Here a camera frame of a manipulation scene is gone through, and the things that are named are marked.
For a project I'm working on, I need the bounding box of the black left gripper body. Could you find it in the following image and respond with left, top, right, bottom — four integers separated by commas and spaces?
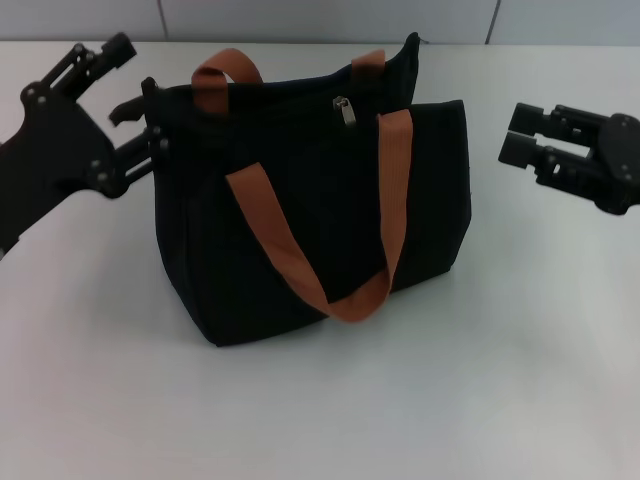
0, 79, 131, 261

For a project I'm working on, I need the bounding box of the silver metal zipper pull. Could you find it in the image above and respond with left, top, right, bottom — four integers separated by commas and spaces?
333, 94, 357, 130

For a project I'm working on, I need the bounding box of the black bag with brown handles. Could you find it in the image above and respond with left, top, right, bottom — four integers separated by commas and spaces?
141, 32, 474, 350

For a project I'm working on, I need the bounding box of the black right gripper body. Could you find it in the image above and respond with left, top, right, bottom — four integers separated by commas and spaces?
592, 113, 640, 217

